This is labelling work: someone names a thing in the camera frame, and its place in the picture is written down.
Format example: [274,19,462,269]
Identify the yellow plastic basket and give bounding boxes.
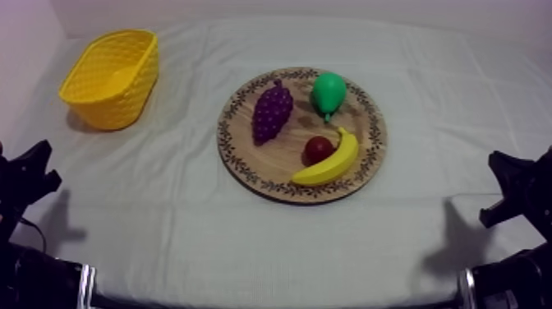
[58,28,160,131]

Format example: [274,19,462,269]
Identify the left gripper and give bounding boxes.
[0,139,62,242]

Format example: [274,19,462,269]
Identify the yellow toy banana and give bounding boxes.
[291,126,361,187]

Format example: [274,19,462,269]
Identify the black cable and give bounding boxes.
[17,217,48,256]

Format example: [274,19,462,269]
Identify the round wooden board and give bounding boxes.
[216,66,389,205]

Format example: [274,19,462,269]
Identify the small red fruit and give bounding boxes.
[304,136,335,165]

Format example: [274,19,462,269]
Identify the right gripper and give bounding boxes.
[479,146,552,242]

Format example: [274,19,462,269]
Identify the purple toy grapes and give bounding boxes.
[251,78,295,145]

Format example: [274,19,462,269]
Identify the green toy pear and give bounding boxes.
[310,71,347,123]

